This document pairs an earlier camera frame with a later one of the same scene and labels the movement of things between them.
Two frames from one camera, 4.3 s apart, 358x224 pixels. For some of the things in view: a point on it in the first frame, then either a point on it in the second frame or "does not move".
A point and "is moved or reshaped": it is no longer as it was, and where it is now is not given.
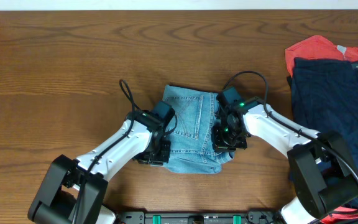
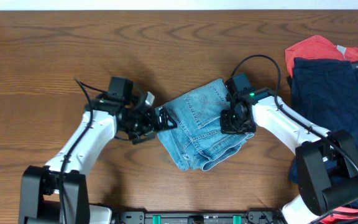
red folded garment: x=319 y=47 does not move
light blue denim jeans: x=192 y=145 is moved or reshaped
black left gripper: x=158 y=154 -> x=153 y=123
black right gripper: x=229 y=144 -> x=226 y=122
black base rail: x=224 y=217 does not move
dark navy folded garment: x=341 y=95 does not move
